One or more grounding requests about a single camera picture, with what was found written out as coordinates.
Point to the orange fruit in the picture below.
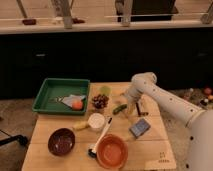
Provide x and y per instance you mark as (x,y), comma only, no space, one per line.
(77,105)

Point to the white cup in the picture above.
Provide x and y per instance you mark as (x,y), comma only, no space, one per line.
(96,121)

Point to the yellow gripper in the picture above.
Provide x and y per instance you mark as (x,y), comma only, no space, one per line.
(130,106)

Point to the white dish brush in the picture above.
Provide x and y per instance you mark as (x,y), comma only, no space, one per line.
(93,150)

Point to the grey cloth in tray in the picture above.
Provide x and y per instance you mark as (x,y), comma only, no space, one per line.
(67,100)

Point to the bunch of dark grapes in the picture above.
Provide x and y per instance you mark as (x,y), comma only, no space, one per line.
(100,101)

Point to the light green small object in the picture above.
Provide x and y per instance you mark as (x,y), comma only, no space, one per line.
(105,90)

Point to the yellow banana toy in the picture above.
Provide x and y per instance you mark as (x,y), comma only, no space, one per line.
(80,125)

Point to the green plastic tray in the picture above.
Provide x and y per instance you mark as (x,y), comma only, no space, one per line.
(58,87)

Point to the blue sponge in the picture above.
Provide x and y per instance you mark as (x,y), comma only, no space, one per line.
(139,128)

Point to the purple bowl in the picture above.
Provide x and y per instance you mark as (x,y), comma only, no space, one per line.
(61,142)

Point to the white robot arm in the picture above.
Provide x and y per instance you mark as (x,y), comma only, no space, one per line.
(198,120)

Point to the orange bowl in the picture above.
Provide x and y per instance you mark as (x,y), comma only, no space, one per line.
(112,152)

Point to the green pepper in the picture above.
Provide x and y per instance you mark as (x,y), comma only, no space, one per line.
(119,109)

